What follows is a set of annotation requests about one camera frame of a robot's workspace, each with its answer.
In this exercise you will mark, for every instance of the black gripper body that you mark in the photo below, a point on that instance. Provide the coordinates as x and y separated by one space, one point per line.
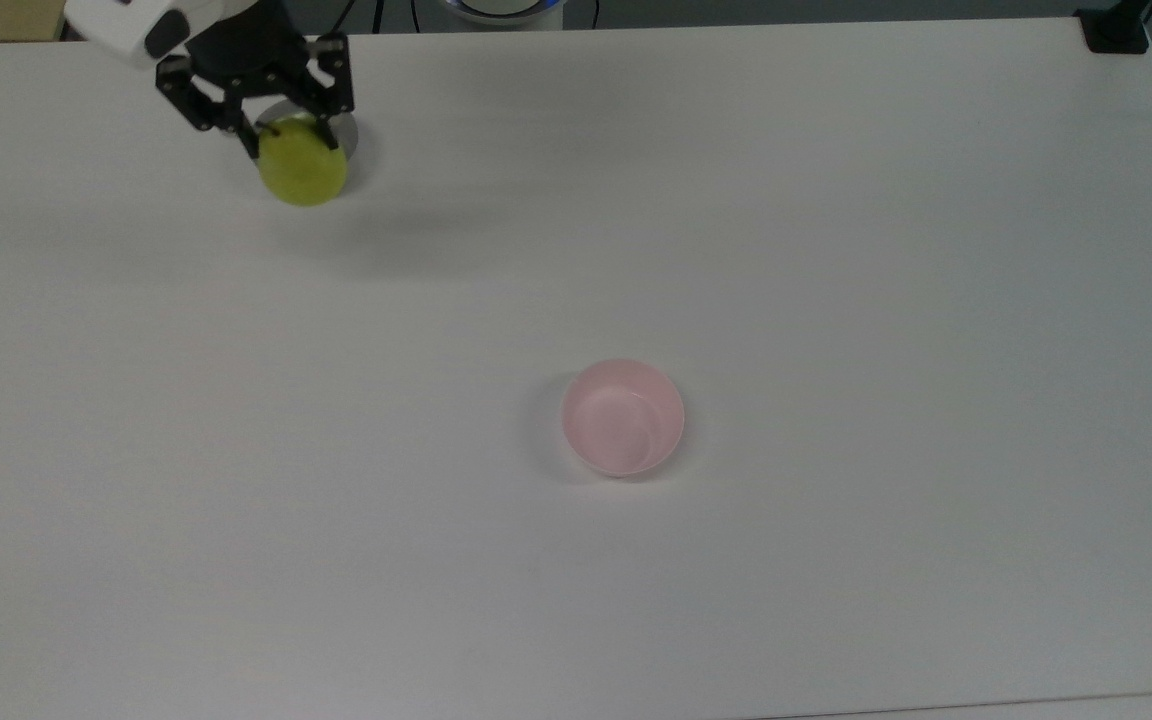
246 50

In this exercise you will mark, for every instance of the pink plastic bowl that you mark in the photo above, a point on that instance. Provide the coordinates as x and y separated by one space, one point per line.
621 420

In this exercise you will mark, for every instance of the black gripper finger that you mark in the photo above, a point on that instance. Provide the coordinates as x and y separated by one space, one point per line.
191 95
336 80

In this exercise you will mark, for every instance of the green pear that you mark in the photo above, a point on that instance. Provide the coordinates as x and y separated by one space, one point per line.
301 170

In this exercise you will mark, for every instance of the black table clamp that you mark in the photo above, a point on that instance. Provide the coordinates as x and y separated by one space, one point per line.
1116 30

